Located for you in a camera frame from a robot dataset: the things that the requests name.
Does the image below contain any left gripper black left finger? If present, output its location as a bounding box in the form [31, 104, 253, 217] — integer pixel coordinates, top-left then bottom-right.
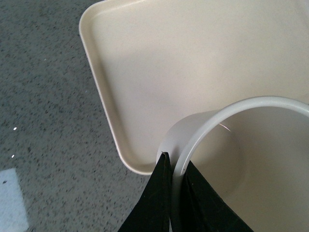
[122, 152, 172, 232]

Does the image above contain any cream rectangular tray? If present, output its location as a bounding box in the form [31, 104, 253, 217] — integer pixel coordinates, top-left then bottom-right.
[79, 0, 309, 175]

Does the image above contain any white smiley mug black handle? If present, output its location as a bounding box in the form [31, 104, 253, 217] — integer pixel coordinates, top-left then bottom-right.
[158, 96, 309, 232]

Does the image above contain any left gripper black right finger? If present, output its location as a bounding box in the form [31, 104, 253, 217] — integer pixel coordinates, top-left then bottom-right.
[184, 162, 252, 232]

